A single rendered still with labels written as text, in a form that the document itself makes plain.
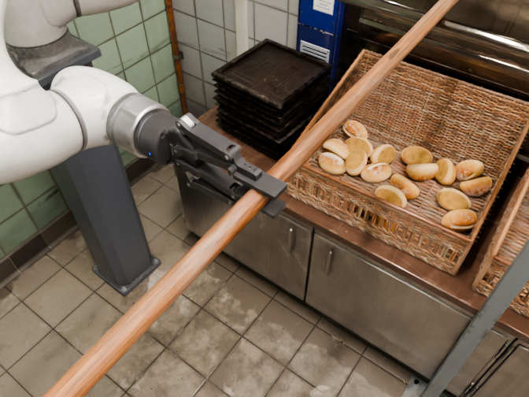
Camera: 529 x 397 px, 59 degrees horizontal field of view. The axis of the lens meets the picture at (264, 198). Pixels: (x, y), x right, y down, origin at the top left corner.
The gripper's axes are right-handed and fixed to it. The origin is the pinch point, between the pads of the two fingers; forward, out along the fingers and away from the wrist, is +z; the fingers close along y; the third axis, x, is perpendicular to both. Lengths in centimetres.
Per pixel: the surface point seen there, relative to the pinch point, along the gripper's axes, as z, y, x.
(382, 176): -4, 56, -69
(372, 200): 1, 46, -49
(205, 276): -56, 118, -36
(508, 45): 15, 1, -62
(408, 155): -2, 55, -81
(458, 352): 37, 74, -39
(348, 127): -23, 53, -81
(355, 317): 7, 97, -45
